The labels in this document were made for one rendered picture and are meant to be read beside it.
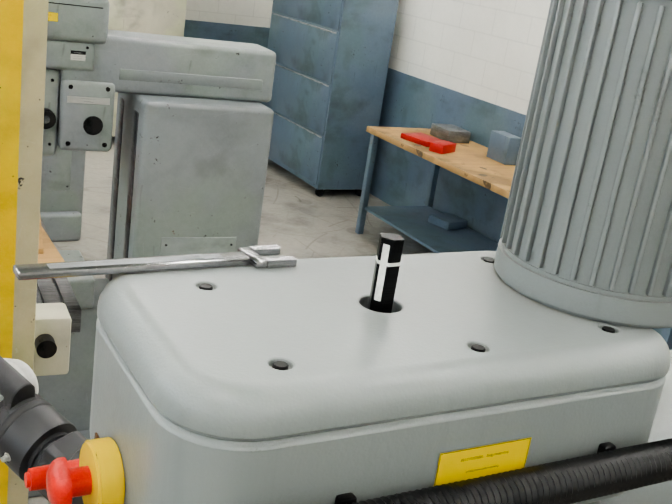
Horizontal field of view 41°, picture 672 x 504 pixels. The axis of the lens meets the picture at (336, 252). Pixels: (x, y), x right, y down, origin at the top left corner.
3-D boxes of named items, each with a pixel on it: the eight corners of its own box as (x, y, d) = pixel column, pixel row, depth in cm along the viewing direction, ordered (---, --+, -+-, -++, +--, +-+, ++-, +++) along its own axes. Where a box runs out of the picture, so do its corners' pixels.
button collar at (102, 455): (96, 536, 67) (101, 467, 65) (76, 491, 72) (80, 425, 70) (122, 531, 68) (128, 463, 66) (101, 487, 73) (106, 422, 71)
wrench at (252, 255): (21, 286, 69) (21, 276, 69) (8, 268, 72) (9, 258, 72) (296, 266, 82) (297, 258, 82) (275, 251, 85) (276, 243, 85)
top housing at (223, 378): (166, 621, 60) (188, 410, 55) (72, 424, 81) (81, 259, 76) (653, 500, 83) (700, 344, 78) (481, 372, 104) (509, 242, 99)
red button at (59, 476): (52, 524, 66) (55, 478, 65) (41, 494, 69) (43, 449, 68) (97, 516, 68) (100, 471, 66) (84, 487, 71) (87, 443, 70)
